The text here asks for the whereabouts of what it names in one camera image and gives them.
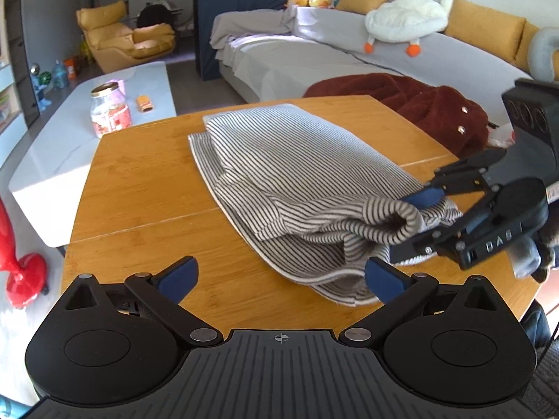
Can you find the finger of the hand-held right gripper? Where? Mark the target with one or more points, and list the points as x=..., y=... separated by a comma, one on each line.
x=428, y=244
x=426, y=197

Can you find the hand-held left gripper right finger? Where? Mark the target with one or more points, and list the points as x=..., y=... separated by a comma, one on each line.
x=384, y=280

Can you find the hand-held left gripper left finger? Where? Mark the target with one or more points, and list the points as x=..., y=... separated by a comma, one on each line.
x=179, y=276

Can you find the grey striped garment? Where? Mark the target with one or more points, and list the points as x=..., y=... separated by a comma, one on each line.
x=284, y=161

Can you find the person's right forearm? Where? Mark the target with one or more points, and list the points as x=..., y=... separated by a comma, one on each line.
x=526, y=258

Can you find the white pink cloth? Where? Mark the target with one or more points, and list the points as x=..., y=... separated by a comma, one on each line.
x=502, y=137

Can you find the brown fleece jacket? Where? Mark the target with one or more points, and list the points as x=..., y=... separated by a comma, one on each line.
x=415, y=100

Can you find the grey neck pillow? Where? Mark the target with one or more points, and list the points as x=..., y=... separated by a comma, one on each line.
x=539, y=52

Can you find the yellow sofa cushion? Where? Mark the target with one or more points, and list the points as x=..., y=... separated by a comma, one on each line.
x=526, y=46
x=360, y=2
x=484, y=26

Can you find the person's dark trousers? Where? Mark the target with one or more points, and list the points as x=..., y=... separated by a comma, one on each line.
x=536, y=329

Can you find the red floor ornament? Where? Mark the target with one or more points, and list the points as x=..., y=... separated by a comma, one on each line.
x=24, y=277

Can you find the glass jar with pink label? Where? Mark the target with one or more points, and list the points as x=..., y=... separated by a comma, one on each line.
x=110, y=115

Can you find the small orange packet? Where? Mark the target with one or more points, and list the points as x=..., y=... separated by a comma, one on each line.
x=144, y=103

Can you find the white coffee table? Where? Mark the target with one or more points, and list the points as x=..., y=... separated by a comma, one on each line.
x=56, y=139

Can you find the white goose plush toy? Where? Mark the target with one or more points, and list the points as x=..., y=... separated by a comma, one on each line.
x=406, y=15

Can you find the grey sofa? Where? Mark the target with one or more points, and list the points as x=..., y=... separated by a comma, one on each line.
x=305, y=59

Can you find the blue toy figure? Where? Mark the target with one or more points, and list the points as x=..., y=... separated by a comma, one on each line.
x=41, y=91

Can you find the clear water bottle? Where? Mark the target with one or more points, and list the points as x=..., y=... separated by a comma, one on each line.
x=60, y=76

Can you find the orange bottle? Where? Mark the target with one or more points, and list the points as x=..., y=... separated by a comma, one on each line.
x=71, y=70

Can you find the grey crumpled blanket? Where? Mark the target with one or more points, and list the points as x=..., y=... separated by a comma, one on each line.
x=249, y=26

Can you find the dark blue cabinet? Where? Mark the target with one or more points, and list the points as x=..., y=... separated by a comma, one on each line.
x=207, y=30

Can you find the yellow leather armchair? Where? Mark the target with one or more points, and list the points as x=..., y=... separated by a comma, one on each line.
x=115, y=37

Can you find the black backpack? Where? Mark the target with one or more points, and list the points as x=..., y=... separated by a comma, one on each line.
x=153, y=16

